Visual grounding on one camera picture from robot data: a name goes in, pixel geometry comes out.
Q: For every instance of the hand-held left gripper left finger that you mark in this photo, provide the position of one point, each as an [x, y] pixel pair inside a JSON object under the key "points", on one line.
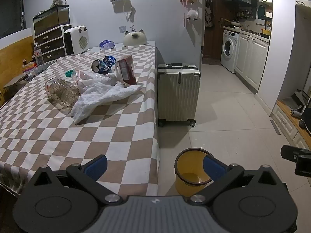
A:
{"points": [[97, 167]]}

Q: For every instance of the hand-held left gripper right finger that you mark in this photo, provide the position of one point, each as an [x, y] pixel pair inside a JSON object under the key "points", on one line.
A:
{"points": [[213, 168]]}

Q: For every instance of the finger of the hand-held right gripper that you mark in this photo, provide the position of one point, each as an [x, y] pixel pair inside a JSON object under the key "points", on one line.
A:
{"points": [[289, 151]]}

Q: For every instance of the yellow trash bin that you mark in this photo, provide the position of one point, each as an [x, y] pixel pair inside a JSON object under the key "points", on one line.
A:
{"points": [[187, 165]]}

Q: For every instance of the white plastic bag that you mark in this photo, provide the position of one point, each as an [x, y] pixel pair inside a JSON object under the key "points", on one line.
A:
{"points": [[97, 94]]}

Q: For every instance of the clear plastic bottle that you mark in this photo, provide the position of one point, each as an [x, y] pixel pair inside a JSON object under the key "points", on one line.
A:
{"points": [[60, 92]]}

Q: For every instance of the small teal plastic piece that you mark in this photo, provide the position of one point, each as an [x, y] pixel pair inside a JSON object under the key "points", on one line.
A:
{"points": [[69, 73]]}

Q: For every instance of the crushed blue soda can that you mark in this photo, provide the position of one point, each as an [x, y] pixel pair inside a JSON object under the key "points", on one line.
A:
{"points": [[107, 64]]}

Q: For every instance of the low cabinet with wooden top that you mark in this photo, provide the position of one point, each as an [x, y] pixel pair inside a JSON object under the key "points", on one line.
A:
{"points": [[286, 123]]}

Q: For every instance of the grey cylindrical device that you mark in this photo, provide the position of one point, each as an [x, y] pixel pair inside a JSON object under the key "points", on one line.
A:
{"points": [[295, 112]]}

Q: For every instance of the cream ribbed suitcase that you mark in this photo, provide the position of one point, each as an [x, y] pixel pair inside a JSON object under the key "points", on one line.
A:
{"points": [[177, 94]]}

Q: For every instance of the white kitchen base cabinets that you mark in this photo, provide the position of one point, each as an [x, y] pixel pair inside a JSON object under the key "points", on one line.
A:
{"points": [[252, 58]]}

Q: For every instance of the red carton box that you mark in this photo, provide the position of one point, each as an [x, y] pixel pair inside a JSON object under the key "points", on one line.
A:
{"points": [[128, 70]]}

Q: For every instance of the white washing machine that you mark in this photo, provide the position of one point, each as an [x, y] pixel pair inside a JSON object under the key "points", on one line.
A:
{"points": [[228, 48]]}

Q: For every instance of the blue tissue pack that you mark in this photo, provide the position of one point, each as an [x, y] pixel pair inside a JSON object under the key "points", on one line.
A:
{"points": [[107, 45]]}

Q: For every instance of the upright water bottle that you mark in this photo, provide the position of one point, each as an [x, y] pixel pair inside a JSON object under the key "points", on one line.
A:
{"points": [[38, 55]]}

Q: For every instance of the brown wooden door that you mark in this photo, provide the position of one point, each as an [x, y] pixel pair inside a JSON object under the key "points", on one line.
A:
{"points": [[216, 41]]}

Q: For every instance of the white fan heater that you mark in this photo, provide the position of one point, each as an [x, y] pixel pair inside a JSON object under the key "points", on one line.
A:
{"points": [[77, 41]]}

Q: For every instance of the white drawer unit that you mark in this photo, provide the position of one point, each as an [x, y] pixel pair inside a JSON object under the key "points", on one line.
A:
{"points": [[48, 46]]}

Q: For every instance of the white cat-shaped lamp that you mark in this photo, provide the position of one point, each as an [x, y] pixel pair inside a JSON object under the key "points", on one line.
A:
{"points": [[134, 38]]}

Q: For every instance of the hanging apron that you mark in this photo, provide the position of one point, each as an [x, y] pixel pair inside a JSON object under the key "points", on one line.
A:
{"points": [[209, 14]]}

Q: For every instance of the glass fish tank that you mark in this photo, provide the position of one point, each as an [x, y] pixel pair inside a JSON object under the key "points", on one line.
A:
{"points": [[51, 19]]}

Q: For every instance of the white plush toy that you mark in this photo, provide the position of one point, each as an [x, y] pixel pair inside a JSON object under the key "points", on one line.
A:
{"points": [[192, 14]]}

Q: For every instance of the white wall socket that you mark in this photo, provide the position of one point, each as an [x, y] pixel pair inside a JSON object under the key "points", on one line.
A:
{"points": [[122, 28]]}

